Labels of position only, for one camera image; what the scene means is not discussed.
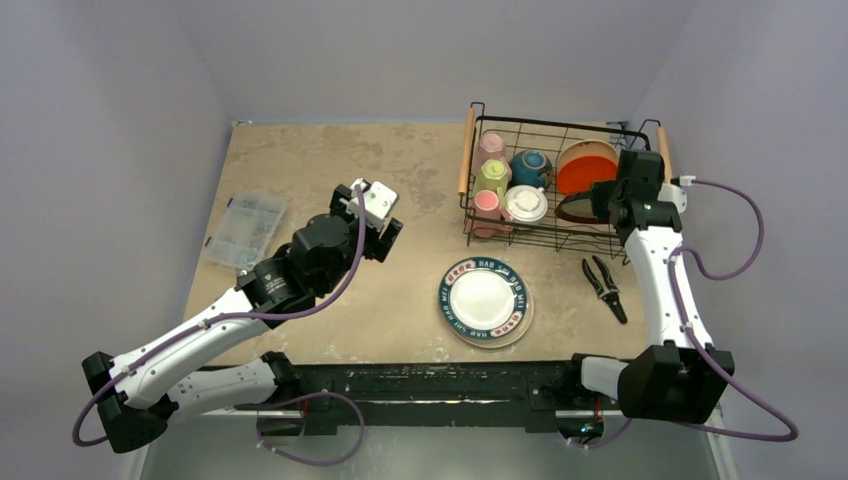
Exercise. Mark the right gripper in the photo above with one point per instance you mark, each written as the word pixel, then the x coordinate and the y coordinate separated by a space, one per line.
pixel 602 201

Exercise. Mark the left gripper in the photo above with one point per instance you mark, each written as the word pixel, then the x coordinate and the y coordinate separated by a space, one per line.
pixel 378 243

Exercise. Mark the orange small plate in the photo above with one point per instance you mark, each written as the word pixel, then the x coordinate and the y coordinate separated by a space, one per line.
pixel 580 173

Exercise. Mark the white handled cup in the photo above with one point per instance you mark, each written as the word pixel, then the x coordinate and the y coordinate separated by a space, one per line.
pixel 526 205

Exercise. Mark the dark blue bowl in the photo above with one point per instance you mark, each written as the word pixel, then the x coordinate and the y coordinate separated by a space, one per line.
pixel 531 168

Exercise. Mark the salmon pink mug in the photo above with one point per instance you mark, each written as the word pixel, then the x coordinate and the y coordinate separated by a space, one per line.
pixel 487 217

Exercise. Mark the green faceted mug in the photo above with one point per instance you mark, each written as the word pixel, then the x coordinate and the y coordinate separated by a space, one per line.
pixel 494 175

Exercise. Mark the green rimmed white plate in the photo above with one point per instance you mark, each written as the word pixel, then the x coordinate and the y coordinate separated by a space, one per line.
pixel 478 275

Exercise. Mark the light pink faceted mug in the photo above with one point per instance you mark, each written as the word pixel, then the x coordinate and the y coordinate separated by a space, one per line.
pixel 489 146

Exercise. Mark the large white bottom plate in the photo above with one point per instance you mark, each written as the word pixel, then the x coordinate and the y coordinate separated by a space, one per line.
pixel 489 323

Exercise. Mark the red rimmed plate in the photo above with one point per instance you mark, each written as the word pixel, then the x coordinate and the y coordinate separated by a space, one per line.
pixel 576 208

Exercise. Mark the cream painted plate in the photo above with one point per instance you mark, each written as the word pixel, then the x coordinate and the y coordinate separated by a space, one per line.
pixel 588 147

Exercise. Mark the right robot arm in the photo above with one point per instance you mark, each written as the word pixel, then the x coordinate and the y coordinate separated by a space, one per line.
pixel 680 376

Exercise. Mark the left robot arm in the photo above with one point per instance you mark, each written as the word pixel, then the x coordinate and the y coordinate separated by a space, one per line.
pixel 138 394

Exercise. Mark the black pliers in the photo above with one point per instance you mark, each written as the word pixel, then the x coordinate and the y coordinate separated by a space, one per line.
pixel 605 287

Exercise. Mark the clear plastic organizer box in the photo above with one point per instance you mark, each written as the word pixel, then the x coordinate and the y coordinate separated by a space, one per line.
pixel 249 224

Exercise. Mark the black wire dish rack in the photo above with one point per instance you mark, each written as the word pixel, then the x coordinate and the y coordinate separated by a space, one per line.
pixel 551 138

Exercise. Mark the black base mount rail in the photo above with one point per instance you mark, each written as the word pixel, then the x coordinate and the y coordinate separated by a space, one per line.
pixel 536 396

